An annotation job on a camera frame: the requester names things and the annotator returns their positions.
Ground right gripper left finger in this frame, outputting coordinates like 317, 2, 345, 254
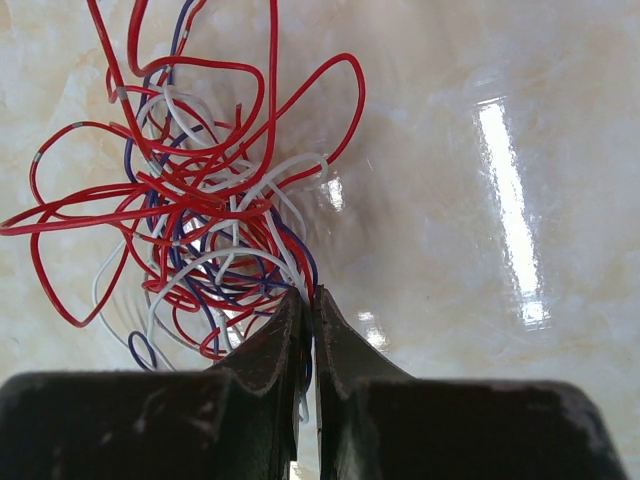
209, 288, 306, 479

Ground red white purple wires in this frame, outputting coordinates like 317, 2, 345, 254
0, 0, 367, 424

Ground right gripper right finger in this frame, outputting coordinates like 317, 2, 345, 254
313, 285, 410, 479

